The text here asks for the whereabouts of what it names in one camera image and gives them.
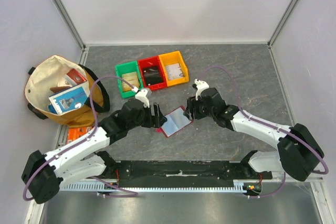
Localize red leather card holder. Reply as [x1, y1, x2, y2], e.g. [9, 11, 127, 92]
[155, 106, 193, 137]

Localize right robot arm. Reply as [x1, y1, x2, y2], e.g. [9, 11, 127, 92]
[184, 88, 324, 182]

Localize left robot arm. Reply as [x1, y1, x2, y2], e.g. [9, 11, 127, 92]
[22, 99, 167, 204]

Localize beige cards in green bin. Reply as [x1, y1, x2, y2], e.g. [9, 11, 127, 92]
[121, 71, 140, 92]

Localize black card in red bin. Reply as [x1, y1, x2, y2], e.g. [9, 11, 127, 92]
[142, 66, 163, 86]

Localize white card in yellow bin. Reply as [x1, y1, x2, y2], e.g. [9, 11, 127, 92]
[165, 63, 184, 81]

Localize red plastic bin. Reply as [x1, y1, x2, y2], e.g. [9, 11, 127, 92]
[138, 56, 167, 91]

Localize green plastic bin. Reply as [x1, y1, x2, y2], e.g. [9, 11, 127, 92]
[115, 61, 143, 99]

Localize yellow plastic bin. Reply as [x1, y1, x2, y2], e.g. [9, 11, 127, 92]
[159, 51, 189, 87]

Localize blue product box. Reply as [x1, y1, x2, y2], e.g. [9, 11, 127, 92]
[48, 81, 90, 115]

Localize orange picture box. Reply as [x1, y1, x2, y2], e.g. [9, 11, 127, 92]
[66, 126, 93, 144]

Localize red white box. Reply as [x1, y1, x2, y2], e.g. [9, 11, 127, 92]
[64, 69, 87, 87]

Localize canvas tote bag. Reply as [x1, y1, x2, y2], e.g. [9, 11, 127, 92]
[25, 55, 110, 128]

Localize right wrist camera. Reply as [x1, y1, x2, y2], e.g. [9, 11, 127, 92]
[192, 79, 209, 101]

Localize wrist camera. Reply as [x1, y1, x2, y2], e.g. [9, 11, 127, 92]
[192, 79, 209, 101]
[135, 88, 152, 108]

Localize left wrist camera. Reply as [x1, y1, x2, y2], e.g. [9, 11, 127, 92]
[135, 88, 152, 108]

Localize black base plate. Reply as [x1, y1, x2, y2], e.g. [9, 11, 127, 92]
[100, 161, 272, 180]

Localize slotted cable duct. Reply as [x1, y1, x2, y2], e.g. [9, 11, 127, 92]
[60, 180, 246, 193]

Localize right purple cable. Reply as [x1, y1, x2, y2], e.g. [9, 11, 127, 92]
[199, 66, 329, 199]

